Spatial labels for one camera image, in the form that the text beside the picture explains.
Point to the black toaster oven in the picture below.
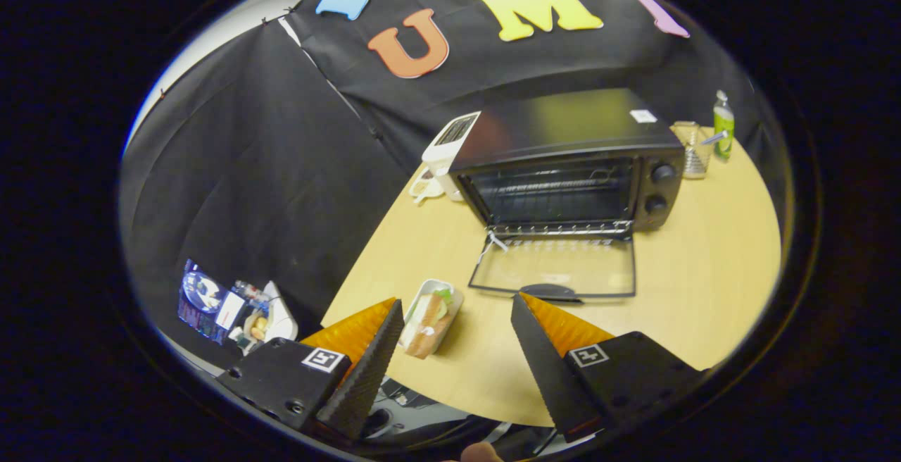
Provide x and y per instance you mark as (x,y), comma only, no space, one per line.
(563,124)

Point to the white bag with items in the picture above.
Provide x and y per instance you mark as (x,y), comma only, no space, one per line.
(281,317)

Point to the green plastic bottle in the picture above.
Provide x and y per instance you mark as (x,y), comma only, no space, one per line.
(723,127)

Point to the white food tray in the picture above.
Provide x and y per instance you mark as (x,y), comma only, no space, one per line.
(454,301)

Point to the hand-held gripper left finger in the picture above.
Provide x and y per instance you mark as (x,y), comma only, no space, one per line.
(366,377)

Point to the small white dish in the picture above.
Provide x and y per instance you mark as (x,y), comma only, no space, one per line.
(424,186)

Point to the white slot toaster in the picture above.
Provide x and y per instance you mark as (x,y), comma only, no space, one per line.
(443,152)

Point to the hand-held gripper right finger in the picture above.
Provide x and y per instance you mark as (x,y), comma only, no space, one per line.
(545,370)

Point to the clear glass cup with utensil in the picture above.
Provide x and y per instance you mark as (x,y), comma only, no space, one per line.
(693,155)

